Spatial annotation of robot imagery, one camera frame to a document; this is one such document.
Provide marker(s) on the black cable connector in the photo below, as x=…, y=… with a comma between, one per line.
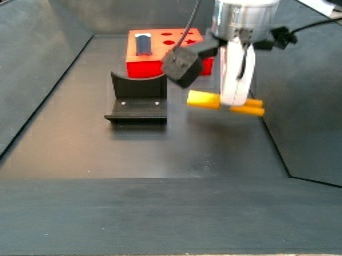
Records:
x=282, y=38

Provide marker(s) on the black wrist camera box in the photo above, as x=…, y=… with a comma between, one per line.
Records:
x=182, y=66

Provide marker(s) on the red shape-sorter block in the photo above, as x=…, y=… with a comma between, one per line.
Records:
x=143, y=63

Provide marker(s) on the blue rectangular peg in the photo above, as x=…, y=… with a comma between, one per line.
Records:
x=143, y=44

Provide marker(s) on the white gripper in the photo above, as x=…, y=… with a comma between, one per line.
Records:
x=237, y=71

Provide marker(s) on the yellow two-pronged peg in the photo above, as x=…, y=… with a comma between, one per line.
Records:
x=210, y=101

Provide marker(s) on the black curved fixture stand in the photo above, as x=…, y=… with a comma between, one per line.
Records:
x=140, y=100

